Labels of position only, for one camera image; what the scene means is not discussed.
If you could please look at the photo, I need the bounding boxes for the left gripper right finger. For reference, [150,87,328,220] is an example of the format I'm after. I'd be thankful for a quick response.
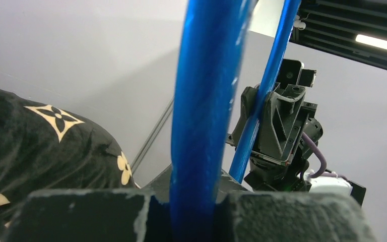
[213,168,378,242]

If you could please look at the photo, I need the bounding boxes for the blue cable lock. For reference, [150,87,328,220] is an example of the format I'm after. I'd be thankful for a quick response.
[169,0,303,242]

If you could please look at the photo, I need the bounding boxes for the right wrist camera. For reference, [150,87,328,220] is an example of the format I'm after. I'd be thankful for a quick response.
[276,59,317,88]

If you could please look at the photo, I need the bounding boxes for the ceiling light strips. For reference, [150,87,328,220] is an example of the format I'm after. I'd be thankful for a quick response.
[355,34,387,50]

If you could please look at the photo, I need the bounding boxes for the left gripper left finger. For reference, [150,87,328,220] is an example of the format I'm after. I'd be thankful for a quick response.
[3,167,171,241]

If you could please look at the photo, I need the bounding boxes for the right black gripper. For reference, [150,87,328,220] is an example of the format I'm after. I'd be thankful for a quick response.
[229,83,323,192]

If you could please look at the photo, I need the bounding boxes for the black floral pillow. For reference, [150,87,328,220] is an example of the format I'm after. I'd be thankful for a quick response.
[0,89,136,233]

